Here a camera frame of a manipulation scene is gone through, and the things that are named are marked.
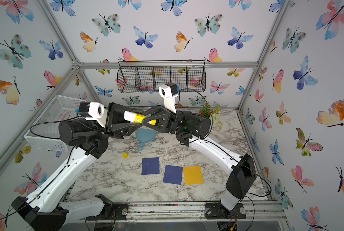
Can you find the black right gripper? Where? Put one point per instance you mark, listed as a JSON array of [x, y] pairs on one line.
[[168, 125]]

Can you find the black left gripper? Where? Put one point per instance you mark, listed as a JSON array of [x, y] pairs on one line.
[[117, 130]]

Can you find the yellow glue stick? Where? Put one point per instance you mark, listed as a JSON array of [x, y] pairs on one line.
[[134, 117]]

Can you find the yellow envelope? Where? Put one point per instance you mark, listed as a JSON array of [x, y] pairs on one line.
[[193, 175]]

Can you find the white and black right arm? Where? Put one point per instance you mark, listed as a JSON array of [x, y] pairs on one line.
[[192, 130]]

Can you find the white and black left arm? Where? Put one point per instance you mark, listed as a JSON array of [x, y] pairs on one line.
[[88, 136]]

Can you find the teal plastic scoop dish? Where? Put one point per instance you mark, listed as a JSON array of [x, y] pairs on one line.
[[144, 136]]

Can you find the artificial flowers in white pot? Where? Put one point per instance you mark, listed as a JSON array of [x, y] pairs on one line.
[[213, 113]]

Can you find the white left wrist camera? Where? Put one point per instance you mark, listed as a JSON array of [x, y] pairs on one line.
[[93, 112]]

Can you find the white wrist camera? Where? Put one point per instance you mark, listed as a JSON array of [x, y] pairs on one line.
[[169, 92], [93, 112]]

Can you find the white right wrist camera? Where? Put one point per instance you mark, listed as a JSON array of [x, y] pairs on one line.
[[169, 92]]

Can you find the black wire wall basket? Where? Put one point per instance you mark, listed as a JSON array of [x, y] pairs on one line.
[[147, 76]]

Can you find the white mesh wall basket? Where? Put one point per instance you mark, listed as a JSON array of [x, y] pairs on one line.
[[44, 134]]

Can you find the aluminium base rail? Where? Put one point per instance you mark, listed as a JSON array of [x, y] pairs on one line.
[[198, 211]]

